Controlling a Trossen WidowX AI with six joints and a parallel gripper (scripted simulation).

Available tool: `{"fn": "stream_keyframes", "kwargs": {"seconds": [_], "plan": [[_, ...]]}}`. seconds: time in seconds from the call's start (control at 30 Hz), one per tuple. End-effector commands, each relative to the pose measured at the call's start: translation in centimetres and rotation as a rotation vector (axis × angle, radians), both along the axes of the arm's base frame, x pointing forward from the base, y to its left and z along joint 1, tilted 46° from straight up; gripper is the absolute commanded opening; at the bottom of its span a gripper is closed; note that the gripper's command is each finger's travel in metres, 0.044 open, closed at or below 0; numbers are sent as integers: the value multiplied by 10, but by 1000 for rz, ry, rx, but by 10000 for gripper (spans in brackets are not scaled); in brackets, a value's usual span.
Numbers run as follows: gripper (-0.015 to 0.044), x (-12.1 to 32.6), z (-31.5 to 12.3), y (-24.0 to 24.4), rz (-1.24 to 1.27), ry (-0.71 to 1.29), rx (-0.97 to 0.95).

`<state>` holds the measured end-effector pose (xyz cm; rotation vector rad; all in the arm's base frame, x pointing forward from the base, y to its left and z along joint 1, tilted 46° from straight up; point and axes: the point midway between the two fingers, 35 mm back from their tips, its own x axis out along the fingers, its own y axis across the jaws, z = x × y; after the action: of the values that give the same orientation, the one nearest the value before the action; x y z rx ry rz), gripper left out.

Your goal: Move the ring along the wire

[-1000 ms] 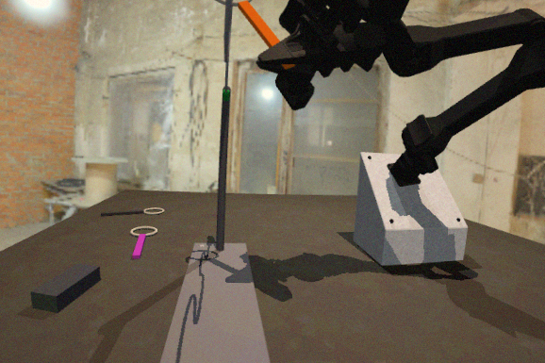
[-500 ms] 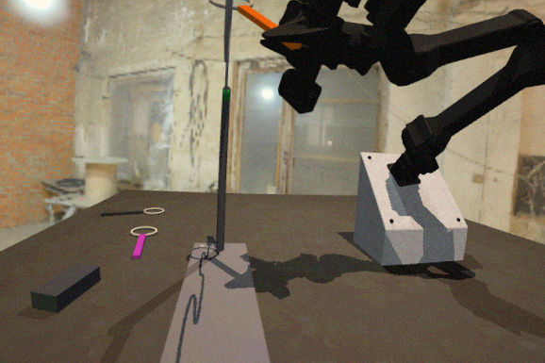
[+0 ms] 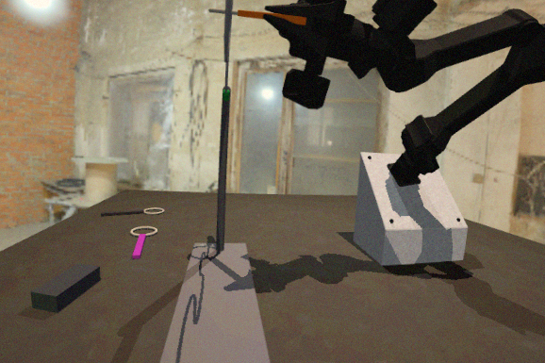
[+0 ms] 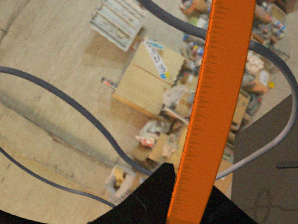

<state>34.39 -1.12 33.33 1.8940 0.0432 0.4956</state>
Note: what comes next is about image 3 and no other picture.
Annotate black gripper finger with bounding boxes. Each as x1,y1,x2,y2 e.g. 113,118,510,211
262,14,329,63
264,0,339,22

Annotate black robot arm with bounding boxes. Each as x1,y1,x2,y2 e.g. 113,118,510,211
347,0,545,187

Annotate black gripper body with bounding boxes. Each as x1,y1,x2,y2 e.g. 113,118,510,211
282,0,373,109

